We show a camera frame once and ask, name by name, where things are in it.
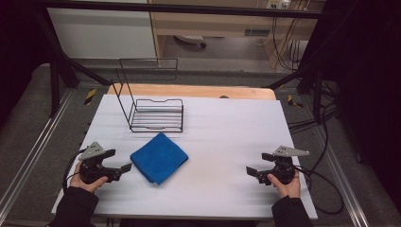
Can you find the light wooden desk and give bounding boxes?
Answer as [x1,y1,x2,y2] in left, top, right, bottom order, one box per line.
[148,0,327,67]

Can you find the wooden table board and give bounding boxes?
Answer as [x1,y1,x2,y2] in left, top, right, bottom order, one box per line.
[106,82,278,101]

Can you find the black metal frame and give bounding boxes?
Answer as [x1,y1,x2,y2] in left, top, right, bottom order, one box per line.
[29,0,340,124]

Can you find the hanging desk cables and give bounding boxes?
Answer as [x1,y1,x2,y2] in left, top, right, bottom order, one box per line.
[270,15,311,72]

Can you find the aluminium floor rail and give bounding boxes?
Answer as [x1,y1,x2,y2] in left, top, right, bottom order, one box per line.
[0,89,77,218]
[310,124,372,227]

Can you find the person's right hand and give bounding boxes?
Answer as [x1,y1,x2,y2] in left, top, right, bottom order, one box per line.
[266,171,302,200]

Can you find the white cabinet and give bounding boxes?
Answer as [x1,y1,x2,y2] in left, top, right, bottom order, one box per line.
[46,0,158,60]

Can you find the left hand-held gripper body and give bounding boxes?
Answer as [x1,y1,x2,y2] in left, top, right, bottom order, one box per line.
[78,141,122,185]

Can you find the white power strip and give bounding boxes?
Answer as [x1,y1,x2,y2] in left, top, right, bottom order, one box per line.
[265,0,291,10]

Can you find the person's left hand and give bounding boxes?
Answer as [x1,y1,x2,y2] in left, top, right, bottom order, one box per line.
[69,170,109,194]

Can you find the black wire rack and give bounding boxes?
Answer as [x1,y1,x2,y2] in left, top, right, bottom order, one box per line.
[111,58,185,133]

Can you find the bundle of black floor cables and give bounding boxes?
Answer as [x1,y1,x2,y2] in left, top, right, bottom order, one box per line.
[287,79,340,135]

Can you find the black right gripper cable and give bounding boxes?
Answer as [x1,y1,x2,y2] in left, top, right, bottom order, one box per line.
[293,165,345,216]

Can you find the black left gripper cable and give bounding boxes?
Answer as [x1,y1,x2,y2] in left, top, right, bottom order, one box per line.
[61,148,87,191]

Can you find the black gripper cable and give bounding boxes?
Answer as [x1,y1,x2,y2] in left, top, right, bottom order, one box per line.
[293,165,345,216]
[61,148,87,191]

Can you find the blue folded cloth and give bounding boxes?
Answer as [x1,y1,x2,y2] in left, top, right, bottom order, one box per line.
[129,131,190,186]

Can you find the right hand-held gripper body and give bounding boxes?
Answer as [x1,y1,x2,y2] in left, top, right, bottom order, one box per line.
[257,145,311,186]

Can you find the yellow black striped tape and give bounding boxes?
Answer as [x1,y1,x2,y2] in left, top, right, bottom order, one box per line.
[83,88,97,107]
[287,94,305,110]

